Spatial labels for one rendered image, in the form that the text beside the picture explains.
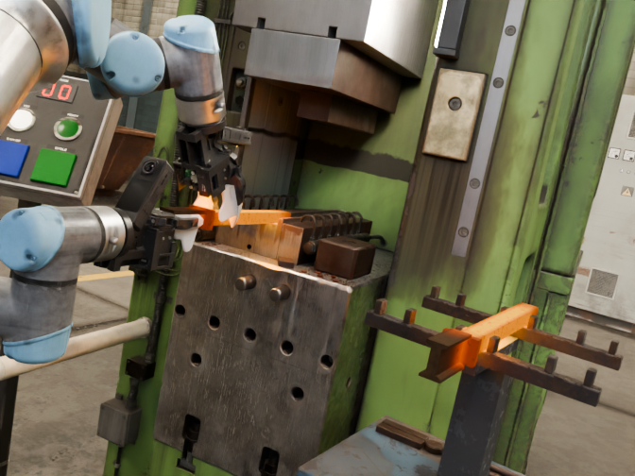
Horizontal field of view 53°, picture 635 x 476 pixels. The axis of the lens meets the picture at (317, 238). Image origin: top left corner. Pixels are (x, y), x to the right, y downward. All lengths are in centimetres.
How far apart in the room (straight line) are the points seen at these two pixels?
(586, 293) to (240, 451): 538
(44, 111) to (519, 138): 99
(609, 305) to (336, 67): 542
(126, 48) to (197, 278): 64
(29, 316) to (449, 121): 85
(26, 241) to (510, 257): 89
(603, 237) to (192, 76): 569
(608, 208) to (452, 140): 517
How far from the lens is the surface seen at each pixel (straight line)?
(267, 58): 134
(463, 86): 132
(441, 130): 132
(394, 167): 171
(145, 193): 95
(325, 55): 129
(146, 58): 82
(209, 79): 99
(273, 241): 131
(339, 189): 177
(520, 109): 132
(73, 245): 83
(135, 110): 1015
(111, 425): 178
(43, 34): 61
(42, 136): 149
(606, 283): 646
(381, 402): 144
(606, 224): 643
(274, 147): 166
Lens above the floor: 117
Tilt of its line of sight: 9 degrees down
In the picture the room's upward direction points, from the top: 11 degrees clockwise
